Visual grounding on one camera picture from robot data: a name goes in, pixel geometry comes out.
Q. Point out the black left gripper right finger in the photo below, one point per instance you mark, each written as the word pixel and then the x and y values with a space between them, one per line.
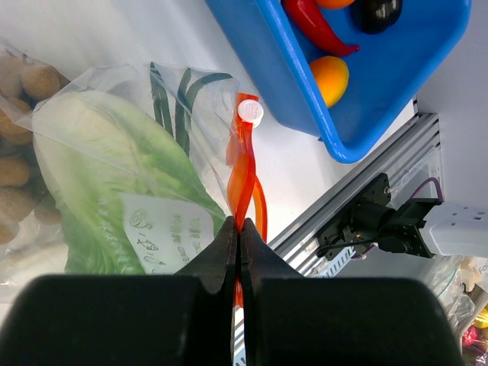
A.
pixel 294 320

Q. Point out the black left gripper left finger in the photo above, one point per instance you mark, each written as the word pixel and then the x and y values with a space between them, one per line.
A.
pixel 180 319

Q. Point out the clear zip bag orange zipper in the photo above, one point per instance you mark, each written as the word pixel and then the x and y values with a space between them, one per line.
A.
pixel 221 151

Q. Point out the napa cabbage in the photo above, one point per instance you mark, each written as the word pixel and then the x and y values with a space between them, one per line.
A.
pixel 131 201

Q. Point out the longan bunch with leaves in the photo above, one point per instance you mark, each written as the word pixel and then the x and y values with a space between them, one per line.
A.
pixel 26 203

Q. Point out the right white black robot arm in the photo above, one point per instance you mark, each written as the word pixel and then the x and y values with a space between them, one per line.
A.
pixel 423 227

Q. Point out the food bags outside table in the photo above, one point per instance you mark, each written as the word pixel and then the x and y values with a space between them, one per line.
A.
pixel 460 284

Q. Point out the yellow mango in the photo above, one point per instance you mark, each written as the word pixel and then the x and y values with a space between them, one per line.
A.
pixel 331 75

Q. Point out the blue plastic bin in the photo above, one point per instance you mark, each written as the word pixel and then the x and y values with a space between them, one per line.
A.
pixel 385 72

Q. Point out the red chili pepper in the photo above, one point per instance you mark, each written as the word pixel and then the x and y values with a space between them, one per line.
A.
pixel 307 16

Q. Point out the dark purple fruit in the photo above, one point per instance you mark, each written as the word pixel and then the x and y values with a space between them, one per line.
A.
pixel 375 16

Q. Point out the orange fruit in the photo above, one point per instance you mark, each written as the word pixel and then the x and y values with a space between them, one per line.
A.
pixel 334 4

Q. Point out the aluminium rail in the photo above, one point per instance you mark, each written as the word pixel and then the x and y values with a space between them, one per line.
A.
pixel 293 320

